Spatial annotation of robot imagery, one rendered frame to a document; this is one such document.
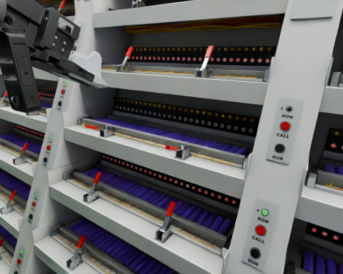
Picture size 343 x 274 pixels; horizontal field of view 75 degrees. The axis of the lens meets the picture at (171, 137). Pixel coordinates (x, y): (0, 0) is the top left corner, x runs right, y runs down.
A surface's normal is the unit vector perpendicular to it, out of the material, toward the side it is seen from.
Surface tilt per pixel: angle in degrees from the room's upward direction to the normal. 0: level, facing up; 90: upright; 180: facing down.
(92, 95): 90
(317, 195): 20
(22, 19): 90
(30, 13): 90
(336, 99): 110
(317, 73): 90
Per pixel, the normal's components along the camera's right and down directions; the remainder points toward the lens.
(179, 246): 0.06, -0.96
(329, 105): -0.54, 0.21
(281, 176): -0.49, -0.14
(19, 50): 0.86, 0.17
